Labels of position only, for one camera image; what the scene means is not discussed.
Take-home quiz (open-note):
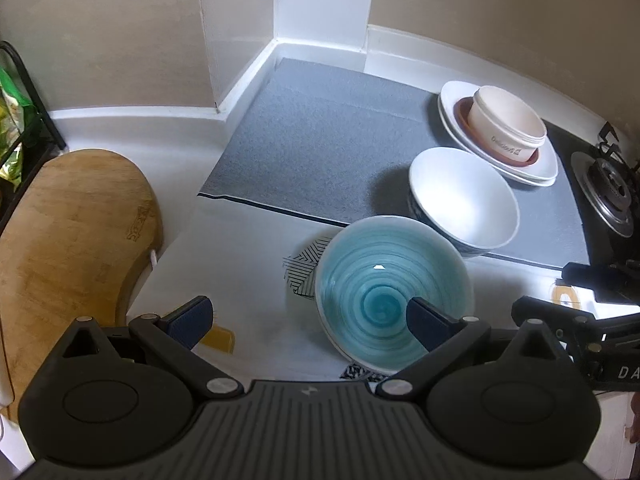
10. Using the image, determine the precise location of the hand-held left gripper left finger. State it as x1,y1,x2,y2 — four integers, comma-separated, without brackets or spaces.
50,296,244,401

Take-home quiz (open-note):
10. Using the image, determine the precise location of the black wire spice rack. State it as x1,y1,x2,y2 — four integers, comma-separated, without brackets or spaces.
0,40,69,233

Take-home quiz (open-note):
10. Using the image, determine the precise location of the metal stove burner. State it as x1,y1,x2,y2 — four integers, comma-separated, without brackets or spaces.
571,151,640,238

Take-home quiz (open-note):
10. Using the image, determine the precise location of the black gas stove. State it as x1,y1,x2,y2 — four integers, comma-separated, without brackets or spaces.
542,120,640,281

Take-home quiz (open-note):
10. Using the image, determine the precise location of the wooden cutting board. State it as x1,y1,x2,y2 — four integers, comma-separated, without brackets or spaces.
0,148,165,421

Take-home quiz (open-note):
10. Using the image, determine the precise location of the brown ceramic plate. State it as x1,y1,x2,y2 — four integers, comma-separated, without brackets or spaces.
453,96,543,167

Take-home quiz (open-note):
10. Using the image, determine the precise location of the grey dish mat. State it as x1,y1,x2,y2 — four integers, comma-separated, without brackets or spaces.
197,57,591,268

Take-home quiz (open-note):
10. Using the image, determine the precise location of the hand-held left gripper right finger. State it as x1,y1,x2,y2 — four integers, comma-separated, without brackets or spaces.
376,297,576,401

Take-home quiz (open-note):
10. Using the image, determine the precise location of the black pan support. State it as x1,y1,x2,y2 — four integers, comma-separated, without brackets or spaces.
595,121,640,171

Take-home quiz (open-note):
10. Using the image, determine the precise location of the cream round bowl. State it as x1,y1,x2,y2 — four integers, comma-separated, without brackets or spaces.
466,86,547,161

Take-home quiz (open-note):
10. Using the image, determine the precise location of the light blue ceramic bowl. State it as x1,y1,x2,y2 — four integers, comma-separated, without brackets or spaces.
315,215,474,376

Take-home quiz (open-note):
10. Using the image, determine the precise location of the white bowl blue pattern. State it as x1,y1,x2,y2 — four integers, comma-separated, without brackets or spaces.
408,146,521,258

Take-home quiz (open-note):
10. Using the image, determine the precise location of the white printed cloth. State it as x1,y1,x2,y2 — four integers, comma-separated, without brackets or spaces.
125,195,601,383

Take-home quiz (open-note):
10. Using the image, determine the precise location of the yellow green snack packet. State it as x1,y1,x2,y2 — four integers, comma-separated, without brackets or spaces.
0,130,26,183

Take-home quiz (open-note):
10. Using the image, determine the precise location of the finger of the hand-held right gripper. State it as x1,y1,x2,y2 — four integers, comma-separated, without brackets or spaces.
512,296,640,341
560,262,640,306

